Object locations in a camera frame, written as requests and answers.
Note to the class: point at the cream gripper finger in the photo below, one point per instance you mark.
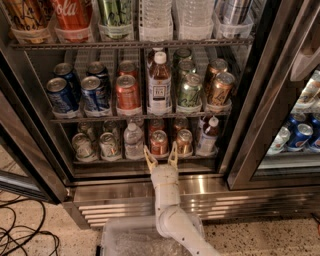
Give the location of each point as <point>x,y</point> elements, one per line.
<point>150,159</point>
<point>173,156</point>

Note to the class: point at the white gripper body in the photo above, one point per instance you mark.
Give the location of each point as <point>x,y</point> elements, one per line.
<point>164,174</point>

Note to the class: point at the red coke can front bottom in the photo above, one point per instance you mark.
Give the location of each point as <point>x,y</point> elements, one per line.
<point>159,143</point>

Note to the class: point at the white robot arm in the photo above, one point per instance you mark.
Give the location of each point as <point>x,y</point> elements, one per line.
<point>171,220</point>

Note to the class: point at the copper can front bottom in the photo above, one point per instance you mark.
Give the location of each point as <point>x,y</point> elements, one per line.
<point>184,142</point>

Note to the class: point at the copper can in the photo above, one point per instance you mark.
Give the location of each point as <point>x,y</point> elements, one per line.
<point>179,124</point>
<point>184,142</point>

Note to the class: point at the water bottle bottom shelf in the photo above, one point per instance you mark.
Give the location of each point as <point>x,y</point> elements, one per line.
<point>133,142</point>

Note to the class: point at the red coke can rear bottom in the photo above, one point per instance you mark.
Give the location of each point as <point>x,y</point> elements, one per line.
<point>156,124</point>

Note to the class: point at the copper can rear bottom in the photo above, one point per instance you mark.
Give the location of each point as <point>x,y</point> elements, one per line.
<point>179,124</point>

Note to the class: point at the tea bottle bottom shelf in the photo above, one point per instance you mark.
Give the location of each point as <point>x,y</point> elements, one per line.
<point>208,131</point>

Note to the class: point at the tea bottle shelf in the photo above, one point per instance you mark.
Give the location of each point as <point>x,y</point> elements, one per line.
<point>208,131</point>
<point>159,85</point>
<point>151,55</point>

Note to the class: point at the silver can front left bottom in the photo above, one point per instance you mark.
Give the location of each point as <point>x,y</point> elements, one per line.
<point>83,147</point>

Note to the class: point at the green can front middle shelf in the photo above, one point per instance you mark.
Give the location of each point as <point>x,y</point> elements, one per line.
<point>189,96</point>

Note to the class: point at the green can shelf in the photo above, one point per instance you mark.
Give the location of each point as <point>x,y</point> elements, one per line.
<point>184,67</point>
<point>189,96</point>
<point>181,54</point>
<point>116,21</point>

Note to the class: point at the tea bottle front middle shelf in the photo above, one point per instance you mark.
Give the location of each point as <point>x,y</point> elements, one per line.
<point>159,85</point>

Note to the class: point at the red coke can front middle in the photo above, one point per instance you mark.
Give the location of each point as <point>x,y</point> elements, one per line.
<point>128,96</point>

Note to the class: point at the silver can rear left bottom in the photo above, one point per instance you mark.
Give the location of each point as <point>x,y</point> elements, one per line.
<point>88,129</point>

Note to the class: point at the copper can front middle shelf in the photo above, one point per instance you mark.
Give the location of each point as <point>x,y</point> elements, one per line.
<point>218,90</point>

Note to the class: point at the copper can shelf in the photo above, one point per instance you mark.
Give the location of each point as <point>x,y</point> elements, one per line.
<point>214,67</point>
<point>218,90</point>

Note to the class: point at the red coke can rear middle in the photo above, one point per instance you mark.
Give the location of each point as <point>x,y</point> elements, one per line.
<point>128,68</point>

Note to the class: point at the blue pepsi can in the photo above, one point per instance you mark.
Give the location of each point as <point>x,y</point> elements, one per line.
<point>67,71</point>
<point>98,69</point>
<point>64,103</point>
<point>96,97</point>

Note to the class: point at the tea bottle rear middle shelf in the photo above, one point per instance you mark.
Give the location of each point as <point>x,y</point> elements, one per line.
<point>151,55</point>

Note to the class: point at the copper can rear middle shelf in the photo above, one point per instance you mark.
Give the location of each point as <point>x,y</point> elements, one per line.
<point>214,67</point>

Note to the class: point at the right glass fridge door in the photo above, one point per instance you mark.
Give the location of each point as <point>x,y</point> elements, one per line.
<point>290,98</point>

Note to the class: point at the green can rear middle shelf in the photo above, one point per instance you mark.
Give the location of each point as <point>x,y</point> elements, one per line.
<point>181,54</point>

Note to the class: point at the blue pepsi can front left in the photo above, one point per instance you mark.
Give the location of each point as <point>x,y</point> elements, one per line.
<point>64,103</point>

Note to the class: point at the white can right fridge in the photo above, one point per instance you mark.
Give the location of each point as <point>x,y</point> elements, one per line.
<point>278,143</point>

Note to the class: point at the left open fridge door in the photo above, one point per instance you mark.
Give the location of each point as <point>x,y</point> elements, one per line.
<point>38,179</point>

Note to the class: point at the blue pepsi can rear left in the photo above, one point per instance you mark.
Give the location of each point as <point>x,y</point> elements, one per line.
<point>67,71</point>

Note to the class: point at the blue pepsi can right fridge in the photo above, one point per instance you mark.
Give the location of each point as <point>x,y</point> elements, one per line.
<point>301,134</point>

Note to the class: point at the blue can far right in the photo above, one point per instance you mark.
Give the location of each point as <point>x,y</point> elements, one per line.
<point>314,141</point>

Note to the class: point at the green can top shelf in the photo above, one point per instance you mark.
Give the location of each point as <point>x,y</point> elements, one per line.
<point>116,21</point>

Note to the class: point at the silver can top shelf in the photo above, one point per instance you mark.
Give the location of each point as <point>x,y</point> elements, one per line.
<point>231,19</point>

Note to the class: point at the clear plastic bin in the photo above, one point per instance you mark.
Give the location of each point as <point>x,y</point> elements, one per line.
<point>138,236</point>

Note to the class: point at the water bottle top left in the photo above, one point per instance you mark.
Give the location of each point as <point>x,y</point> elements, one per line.
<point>155,20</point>

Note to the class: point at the water bottle top right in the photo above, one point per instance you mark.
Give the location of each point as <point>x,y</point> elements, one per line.
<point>194,19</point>

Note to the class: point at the middle wire shelf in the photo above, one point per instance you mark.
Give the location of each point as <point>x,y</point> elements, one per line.
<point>145,116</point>

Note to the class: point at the wire shelf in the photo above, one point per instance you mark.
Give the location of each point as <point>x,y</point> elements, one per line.
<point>132,44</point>
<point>145,116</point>

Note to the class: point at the upper wire shelf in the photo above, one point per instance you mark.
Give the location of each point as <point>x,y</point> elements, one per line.
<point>132,44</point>

